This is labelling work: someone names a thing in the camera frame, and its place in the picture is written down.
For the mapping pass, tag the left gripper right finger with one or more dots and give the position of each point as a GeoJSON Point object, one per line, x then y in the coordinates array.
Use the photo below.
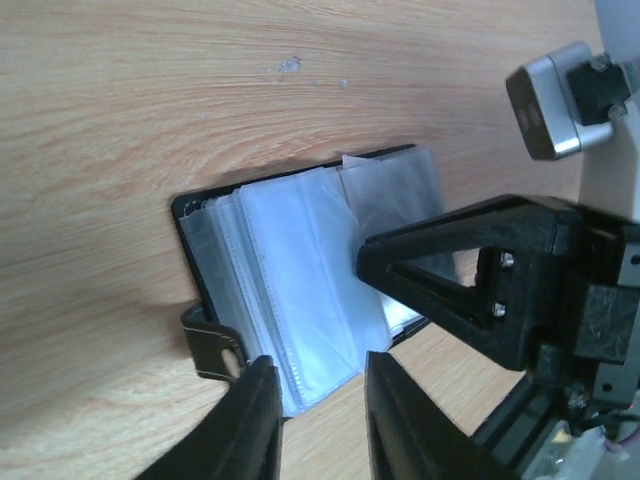
{"type": "Point", "coordinates": [411, 438]}

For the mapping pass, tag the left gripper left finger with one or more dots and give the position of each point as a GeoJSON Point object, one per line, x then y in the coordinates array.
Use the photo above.
{"type": "Point", "coordinates": [240, 438]}

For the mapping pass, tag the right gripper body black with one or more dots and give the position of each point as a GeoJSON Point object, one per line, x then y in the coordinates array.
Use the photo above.
{"type": "Point", "coordinates": [583, 363]}

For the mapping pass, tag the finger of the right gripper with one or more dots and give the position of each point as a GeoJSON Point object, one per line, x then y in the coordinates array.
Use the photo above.
{"type": "Point", "coordinates": [487, 273]}

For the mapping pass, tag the black leather card holder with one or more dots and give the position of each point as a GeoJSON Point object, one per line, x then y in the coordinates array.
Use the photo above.
{"type": "Point", "coordinates": [274, 263]}

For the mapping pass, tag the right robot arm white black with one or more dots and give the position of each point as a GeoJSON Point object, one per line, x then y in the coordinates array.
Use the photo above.
{"type": "Point", "coordinates": [609, 180]}

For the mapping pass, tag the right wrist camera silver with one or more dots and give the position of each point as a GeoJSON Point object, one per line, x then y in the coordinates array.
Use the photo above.
{"type": "Point", "coordinates": [562, 100]}

